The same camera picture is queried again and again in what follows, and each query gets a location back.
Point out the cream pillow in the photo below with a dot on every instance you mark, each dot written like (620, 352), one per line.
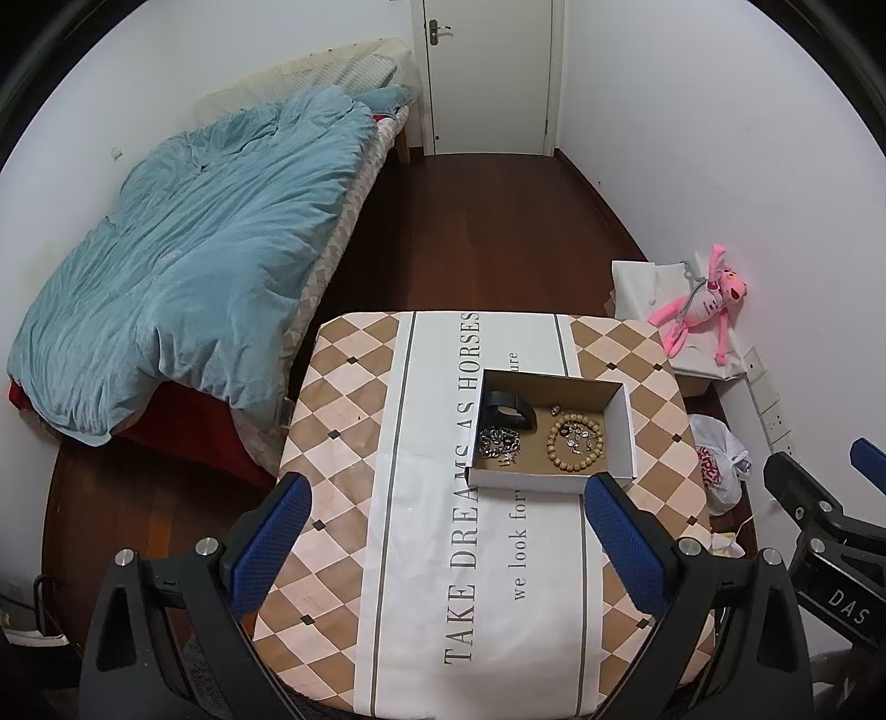
(263, 86)

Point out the checked pillow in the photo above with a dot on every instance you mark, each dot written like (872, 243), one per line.
(360, 69)

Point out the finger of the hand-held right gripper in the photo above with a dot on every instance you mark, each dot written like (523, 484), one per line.
(871, 465)
(799, 495)

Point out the wooden bed leg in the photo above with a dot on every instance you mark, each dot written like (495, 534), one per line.
(403, 147)

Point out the white flat object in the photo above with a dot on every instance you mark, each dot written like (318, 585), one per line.
(34, 637)

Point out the row of wall sockets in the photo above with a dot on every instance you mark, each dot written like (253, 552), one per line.
(768, 408)

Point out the crumpled cream tissue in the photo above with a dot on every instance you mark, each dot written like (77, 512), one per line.
(727, 545)

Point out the white plastic bag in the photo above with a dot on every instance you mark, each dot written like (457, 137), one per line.
(720, 457)

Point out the red bed base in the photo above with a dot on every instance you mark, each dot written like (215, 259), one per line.
(194, 429)

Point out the checkered printed tablecloth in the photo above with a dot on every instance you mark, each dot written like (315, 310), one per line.
(415, 554)

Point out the blue duvet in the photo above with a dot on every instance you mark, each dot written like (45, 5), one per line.
(201, 270)

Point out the white canvas bag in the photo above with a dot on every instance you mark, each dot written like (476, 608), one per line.
(640, 291)

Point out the pink plush toy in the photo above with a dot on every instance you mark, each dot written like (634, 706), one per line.
(699, 304)

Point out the black smart band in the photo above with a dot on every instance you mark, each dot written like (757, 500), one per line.
(509, 408)

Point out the white door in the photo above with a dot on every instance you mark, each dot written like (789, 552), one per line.
(491, 76)

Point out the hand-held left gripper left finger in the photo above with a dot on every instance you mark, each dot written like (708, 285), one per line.
(273, 540)

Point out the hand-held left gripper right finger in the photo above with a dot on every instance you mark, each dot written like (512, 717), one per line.
(623, 547)

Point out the white cardboard box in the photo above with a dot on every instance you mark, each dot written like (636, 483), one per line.
(533, 479)

